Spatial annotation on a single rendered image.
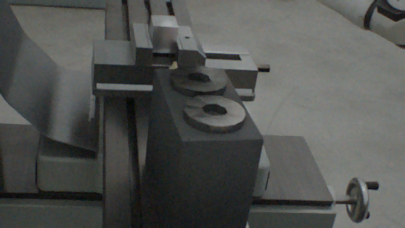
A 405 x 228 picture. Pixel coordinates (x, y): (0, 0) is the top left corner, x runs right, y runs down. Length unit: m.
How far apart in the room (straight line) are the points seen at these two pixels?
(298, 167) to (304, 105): 1.92
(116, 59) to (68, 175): 0.26
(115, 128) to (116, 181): 0.17
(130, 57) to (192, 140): 0.52
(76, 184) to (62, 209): 0.06
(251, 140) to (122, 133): 0.39
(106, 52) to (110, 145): 0.26
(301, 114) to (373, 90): 0.62
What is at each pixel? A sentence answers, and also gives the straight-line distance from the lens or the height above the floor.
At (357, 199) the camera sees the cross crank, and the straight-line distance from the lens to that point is 1.71.
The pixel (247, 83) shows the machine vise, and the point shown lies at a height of 0.97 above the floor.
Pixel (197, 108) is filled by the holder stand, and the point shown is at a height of 1.13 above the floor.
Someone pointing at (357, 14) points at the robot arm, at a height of 1.21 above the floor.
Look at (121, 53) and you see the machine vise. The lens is 1.39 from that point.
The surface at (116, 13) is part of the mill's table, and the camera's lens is 1.78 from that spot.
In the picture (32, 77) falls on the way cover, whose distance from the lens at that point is 1.43.
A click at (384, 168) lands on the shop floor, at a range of 3.14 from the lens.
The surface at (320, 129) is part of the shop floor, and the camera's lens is 3.31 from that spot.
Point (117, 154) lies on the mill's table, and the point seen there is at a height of 0.93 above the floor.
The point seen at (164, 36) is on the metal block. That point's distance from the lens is 1.36.
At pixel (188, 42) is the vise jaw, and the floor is 1.04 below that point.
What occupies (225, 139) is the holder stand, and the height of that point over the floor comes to 1.12.
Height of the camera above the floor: 1.59
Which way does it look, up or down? 29 degrees down
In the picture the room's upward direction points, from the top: 8 degrees clockwise
